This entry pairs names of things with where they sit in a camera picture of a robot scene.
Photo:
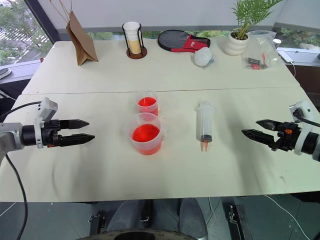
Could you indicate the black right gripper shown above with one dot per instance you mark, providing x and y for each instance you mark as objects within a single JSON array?
[{"x": 287, "y": 136}]

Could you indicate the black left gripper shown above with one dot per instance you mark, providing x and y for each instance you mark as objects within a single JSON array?
[{"x": 51, "y": 134}]

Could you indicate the dark rounded robot base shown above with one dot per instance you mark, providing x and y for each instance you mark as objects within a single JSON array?
[{"x": 140, "y": 235}]

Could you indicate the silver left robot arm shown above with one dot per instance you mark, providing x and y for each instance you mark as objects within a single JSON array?
[{"x": 10, "y": 138}]

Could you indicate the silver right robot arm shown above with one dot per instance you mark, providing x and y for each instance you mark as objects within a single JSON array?
[{"x": 312, "y": 145}]

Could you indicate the clear plastic syringe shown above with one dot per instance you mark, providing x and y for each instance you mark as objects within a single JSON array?
[{"x": 205, "y": 122}]

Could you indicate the large beaker with red liquid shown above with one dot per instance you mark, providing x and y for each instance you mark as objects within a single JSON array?
[{"x": 147, "y": 136}]

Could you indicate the small beaker with red liquid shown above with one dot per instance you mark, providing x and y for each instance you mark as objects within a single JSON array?
[{"x": 148, "y": 103}]

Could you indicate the white paper cup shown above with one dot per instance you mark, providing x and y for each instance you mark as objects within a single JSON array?
[{"x": 277, "y": 43}]

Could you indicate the clear plastic bag with parts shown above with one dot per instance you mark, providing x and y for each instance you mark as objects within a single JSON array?
[{"x": 261, "y": 52}]

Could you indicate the white side desk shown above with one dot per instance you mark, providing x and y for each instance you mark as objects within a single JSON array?
[{"x": 300, "y": 56}]

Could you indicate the white ribbed plant pot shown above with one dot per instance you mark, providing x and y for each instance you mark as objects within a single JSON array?
[{"x": 235, "y": 45}]

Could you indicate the dark flat device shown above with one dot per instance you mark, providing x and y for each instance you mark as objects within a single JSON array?
[{"x": 5, "y": 72}]

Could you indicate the brown paper bag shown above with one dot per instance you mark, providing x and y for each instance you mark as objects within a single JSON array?
[{"x": 81, "y": 38}]

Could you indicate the crumpled white blue cloth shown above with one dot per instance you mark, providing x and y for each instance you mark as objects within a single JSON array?
[{"x": 203, "y": 57}]

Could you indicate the stack of white paper cups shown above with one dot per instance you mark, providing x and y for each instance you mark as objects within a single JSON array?
[{"x": 132, "y": 37}]

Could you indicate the grey rounded robot leg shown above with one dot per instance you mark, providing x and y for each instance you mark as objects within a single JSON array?
[{"x": 192, "y": 215}]

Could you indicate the green palm plant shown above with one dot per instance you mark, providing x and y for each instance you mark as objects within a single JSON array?
[{"x": 250, "y": 12}]

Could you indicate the black red paddle case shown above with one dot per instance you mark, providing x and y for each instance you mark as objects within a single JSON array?
[{"x": 180, "y": 41}]

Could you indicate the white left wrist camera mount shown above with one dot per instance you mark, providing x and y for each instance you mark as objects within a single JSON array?
[{"x": 44, "y": 110}]

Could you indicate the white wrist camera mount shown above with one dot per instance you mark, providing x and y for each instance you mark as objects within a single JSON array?
[
  {"x": 302, "y": 117},
  {"x": 44, "y": 110}
]

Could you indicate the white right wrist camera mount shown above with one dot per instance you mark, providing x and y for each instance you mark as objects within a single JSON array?
[{"x": 302, "y": 117}]

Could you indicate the black table leg bracket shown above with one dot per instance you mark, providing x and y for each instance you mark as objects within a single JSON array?
[
  {"x": 96, "y": 221},
  {"x": 145, "y": 210},
  {"x": 237, "y": 220}
]

